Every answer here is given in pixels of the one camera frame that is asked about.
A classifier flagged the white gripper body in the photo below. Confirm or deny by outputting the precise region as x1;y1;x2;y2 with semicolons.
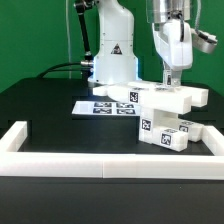
152;19;193;71

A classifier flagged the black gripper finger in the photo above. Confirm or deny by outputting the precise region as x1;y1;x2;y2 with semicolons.
163;65;182;87

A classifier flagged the white chair back frame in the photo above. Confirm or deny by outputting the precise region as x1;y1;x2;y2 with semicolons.
93;81;209;114

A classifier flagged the white chair seat part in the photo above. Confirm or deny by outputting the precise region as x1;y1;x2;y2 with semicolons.
139;107;178;144

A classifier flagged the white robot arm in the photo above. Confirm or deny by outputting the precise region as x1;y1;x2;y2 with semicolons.
74;0;218;88

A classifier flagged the white marker base sheet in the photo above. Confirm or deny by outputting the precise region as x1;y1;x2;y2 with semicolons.
72;101;140;116

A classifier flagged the black cable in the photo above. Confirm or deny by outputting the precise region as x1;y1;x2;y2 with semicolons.
35;61;96;80

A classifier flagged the white U-shaped boundary frame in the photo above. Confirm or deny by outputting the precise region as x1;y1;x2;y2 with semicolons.
0;121;224;180

